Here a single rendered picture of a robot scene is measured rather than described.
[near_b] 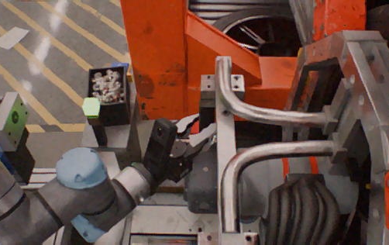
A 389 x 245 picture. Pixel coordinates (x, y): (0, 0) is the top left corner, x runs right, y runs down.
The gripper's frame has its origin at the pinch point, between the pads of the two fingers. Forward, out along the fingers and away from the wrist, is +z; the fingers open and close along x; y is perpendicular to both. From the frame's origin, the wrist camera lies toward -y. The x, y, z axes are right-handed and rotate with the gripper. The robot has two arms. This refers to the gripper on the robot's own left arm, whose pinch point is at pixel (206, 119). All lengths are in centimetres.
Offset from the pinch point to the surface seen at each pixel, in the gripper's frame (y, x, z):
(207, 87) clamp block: -11.7, 1.8, -1.2
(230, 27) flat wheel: 30, -51, 69
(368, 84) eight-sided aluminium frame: -26.7, 29.7, 1.2
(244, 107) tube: -17.0, 14.2, -5.2
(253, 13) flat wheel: 29, -50, 85
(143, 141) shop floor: 79, -66, 21
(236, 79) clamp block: -11.5, 4.5, 4.7
